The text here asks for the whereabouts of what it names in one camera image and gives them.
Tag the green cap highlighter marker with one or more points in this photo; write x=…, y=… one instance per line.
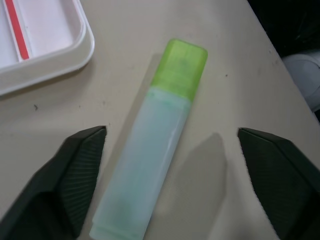
x=152, y=140

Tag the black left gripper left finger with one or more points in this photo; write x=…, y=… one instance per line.
x=62, y=185

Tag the white shoe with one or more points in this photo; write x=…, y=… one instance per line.
x=306, y=77

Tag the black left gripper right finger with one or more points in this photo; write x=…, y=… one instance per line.
x=282, y=185

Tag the red marker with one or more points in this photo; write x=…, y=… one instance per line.
x=17, y=30

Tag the white plastic tray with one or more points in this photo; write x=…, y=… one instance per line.
x=40, y=42

